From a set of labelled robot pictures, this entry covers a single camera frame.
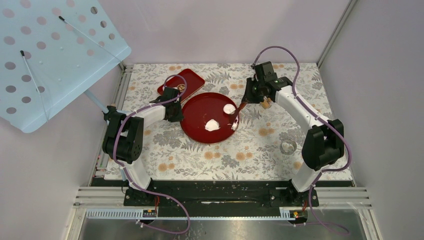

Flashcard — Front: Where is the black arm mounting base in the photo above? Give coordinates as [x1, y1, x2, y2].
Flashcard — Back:
[122, 180, 319, 208]

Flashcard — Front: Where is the round cut dumpling wrapper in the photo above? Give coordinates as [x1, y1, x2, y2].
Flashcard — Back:
[204, 119, 221, 132]

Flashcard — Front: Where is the white dough ball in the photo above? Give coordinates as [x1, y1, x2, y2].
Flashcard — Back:
[223, 104, 236, 115]

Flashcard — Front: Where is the round red tray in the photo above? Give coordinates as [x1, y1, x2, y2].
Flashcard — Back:
[180, 92, 236, 144]

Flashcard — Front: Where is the light blue music stand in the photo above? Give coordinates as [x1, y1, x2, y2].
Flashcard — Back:
[0, 0, 131, 133]

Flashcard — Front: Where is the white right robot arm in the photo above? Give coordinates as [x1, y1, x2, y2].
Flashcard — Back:
[242, 61, 345, 206]

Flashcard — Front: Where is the metal scraper wooden handle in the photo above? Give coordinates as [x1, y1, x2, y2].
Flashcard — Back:
[229, 102, 247, 131]

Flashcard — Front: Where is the floral table mat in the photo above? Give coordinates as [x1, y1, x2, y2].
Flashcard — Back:
[103, 62, 354, 182]

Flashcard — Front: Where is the rectangular red tray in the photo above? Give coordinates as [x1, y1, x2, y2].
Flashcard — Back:
[166, 68, 205, 102]

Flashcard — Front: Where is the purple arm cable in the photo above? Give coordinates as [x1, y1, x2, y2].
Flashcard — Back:
[252, 45, 353, 237]
[112, 74, 192, 235]

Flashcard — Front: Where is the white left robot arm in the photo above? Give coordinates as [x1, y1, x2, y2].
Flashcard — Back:
[102, 86, 184, 206]

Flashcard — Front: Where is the wooden double-ended rolling pin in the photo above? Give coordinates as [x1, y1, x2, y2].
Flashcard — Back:
[260, 97, 273, 109]

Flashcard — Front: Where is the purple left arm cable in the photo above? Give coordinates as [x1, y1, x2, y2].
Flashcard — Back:
[112, 74, 192, 235]

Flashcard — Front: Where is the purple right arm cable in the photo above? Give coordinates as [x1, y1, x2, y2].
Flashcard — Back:
[252, 45, 353, 237]

